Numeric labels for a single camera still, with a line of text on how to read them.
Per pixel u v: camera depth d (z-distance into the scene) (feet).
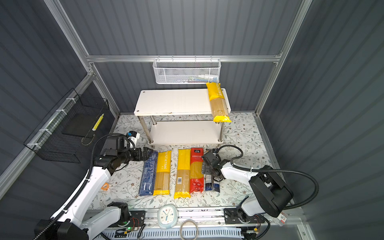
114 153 1.96
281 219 2.32
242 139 3.45
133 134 2.32
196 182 2.71
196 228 2.29
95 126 2.47
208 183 2.71
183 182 2.72
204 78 2.99
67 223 1.28
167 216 2.37
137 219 2.37
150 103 2.59
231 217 2.41
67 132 2.36
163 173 2.84
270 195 1.42
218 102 2.44
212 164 2.27
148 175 2.78
